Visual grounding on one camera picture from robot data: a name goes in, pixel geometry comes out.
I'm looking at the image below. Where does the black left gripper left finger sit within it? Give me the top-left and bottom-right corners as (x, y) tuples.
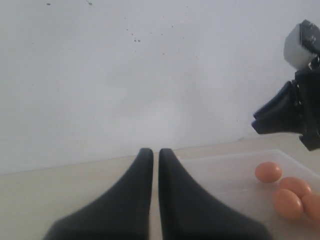
(44, 148), (153, 240)

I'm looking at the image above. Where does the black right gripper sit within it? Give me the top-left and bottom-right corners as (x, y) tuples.
(251, 68), (320, 151)

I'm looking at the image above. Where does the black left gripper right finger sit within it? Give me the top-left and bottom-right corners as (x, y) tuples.
(158, 148), (273, 240)

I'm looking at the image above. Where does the brown egg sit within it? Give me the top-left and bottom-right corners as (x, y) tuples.
(272, 188), (304, 220)
(278, 176), (312, 198)
(301, 193), (320, 223)
(254, 161), (283, 184)

